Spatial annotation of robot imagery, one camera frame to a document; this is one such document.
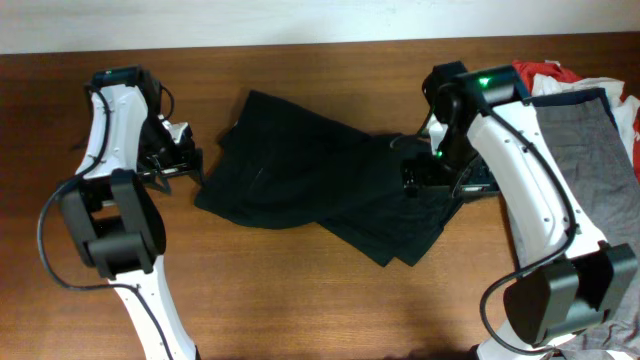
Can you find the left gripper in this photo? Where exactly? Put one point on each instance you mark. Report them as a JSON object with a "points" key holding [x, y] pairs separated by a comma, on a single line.
{"points": [[189, 159]]}

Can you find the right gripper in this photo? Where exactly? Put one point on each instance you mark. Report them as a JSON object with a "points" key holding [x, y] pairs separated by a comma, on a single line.
{"points": [[478, 182]]}

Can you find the black shorts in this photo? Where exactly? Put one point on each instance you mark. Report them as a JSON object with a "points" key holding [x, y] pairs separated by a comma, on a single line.
{"points": [[283, 166]]}

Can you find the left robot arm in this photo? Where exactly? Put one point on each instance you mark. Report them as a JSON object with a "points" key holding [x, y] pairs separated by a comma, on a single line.
{"points": [[133, 146]]}

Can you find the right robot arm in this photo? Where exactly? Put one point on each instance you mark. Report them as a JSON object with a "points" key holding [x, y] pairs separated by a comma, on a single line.
{"points": [[485, 139]]}

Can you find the red garment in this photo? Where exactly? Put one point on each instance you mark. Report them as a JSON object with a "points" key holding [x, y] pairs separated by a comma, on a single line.
{"points": [[527, 70]]}

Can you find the grey shorts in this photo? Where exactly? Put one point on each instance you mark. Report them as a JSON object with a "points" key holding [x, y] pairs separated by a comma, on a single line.
{"points": [[590, 154]]}

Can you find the navy blue garment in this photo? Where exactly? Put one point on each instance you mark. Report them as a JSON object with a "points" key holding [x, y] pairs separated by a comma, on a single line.
{"points": [[575, 98]]}

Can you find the white garment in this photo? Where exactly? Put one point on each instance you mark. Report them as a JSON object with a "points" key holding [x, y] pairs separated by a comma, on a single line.
{"points": [[623, 110]]}

